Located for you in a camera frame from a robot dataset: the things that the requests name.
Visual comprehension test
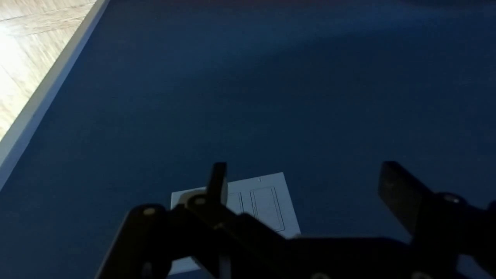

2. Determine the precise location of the white baseboard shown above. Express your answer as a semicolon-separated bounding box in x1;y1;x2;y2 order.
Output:
0;0;113;191

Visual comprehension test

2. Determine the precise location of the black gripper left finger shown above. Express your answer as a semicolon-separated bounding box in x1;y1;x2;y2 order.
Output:
98;161;291;279

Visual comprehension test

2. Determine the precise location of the white rocker switch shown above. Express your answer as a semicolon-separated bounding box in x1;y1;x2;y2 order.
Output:
249;186;287;236

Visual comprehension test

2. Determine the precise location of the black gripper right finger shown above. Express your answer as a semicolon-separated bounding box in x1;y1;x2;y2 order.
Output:
378;160;496;279

